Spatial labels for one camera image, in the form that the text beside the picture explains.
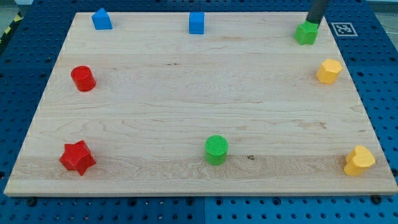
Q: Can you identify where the green star block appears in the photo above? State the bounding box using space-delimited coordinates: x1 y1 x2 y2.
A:
294 21 318 45

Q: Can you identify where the yellow heart block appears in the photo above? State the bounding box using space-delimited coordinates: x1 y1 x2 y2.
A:
343 145 376 176

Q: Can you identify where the red cylinder block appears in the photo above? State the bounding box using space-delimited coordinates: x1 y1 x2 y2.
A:
71 65 96 91

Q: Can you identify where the white fiducial marker tag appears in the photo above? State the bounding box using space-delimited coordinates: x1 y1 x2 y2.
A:
331 22 358 37

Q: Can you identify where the yellow hexagon block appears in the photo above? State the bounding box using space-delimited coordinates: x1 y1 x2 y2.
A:
316 58 343 85

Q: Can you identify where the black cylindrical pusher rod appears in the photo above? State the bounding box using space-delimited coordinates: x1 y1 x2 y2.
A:
306 0 329 24

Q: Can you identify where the wooden board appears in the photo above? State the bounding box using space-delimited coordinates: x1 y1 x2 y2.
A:
4 12 397 197

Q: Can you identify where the red star block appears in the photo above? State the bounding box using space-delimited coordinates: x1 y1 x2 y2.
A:
59 140 96 175

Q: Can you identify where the blue cube block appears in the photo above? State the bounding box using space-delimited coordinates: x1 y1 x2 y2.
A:
188 12 205 35

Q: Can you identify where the blue pentagon block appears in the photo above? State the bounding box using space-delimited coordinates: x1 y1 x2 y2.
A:
91 8 113 30

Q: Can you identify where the green cylinder block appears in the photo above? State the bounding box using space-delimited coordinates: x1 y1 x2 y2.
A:
205 135 229 166

